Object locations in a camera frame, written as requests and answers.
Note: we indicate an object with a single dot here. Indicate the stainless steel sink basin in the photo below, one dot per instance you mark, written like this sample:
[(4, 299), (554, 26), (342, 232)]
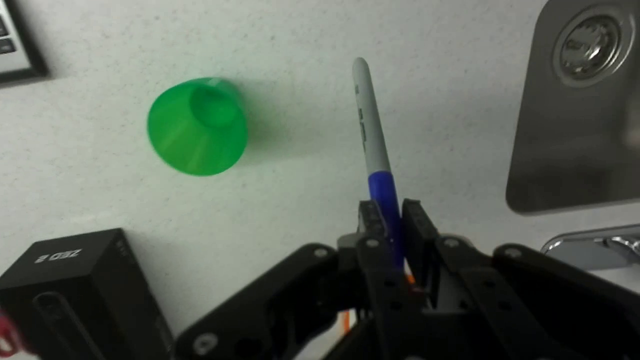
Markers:
[(567, 147)]

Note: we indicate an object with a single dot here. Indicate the green plastic cup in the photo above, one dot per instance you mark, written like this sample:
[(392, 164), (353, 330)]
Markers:
[(192, 143)]

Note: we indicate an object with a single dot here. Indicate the blue capped grey marker pen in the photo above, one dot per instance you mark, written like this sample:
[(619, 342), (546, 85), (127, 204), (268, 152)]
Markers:
[(373, 141)]

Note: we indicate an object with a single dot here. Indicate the black rectangular box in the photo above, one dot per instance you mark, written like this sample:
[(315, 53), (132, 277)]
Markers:
[(81, 292)]

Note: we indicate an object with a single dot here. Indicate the steel sink drain strainer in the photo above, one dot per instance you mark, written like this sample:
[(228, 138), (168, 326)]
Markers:
[(593, 45)]

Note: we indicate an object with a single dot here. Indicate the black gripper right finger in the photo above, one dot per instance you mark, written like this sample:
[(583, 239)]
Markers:
[(521, 307)]

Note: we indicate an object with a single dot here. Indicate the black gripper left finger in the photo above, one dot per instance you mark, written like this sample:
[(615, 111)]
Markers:
[(380, 313)]

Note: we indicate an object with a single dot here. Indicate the black computer keyboard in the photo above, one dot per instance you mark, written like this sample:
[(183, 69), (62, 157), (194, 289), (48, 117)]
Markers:
[(12, 41)]

